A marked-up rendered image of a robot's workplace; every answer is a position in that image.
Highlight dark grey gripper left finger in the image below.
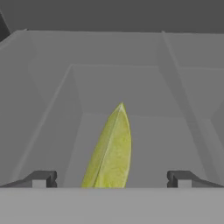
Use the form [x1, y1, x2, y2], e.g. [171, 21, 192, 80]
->
[0, 170, 58, 188]

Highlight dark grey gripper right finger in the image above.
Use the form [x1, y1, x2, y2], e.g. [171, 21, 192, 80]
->
[166, 170, 224, 188]

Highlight yellow-green lemon wedge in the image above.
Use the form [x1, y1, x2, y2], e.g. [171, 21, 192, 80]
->
[80, 101, 132, 189]

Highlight grey fridge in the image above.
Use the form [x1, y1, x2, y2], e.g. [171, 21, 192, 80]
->
[0, 28, 224, 189]

